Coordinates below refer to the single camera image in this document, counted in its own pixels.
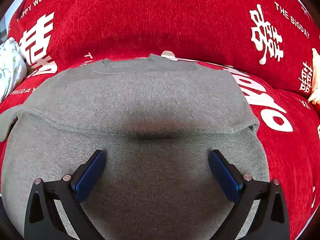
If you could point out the grey knit sweater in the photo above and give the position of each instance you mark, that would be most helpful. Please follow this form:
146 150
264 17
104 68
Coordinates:
150 92

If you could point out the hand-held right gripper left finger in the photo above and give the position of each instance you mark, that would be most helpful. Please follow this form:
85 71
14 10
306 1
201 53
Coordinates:
91 175

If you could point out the red printed sofa cover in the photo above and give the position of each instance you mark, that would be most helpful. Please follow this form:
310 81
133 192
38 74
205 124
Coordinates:
150 17

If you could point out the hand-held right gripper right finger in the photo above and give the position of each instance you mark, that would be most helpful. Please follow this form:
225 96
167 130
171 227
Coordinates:
223 177

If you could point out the cream cloth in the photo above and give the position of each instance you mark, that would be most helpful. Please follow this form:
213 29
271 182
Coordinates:
316 80

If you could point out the white floral cloth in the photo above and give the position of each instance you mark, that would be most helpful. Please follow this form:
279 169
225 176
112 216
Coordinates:
10 65

